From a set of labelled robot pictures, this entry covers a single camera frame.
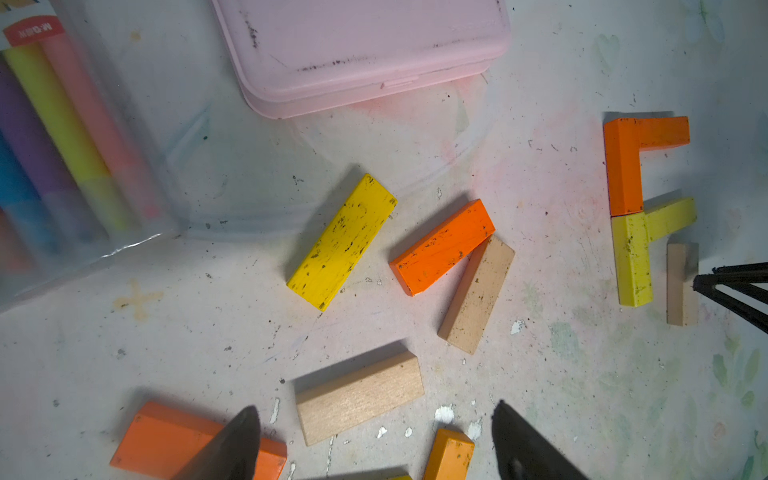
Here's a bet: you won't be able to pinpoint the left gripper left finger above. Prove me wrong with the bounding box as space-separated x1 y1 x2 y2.
172 405 261 480

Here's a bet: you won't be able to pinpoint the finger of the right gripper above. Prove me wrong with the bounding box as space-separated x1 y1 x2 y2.
693 274 767 333
712 262 768 284

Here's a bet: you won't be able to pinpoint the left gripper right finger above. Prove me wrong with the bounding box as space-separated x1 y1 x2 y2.
491 400 587 480

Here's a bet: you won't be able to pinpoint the natural wood block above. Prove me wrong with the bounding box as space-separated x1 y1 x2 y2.
438 235 515 355
296 351 425 446
667 243 699 327

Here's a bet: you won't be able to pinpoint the yellow block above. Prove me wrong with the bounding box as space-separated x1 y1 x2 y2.
645 197 697 242
287 174 397 312
611 212 653 307

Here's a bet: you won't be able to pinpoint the orange block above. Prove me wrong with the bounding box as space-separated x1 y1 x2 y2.
423 429 475 480
390 199 496 296
636 116 691 151
603 118 644 217
110 401 287 479

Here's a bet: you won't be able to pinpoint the coloured marker box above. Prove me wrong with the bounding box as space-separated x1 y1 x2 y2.
1 1 177 309

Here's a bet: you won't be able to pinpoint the pink pencil case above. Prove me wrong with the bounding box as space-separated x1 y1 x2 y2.
212 0 511 119

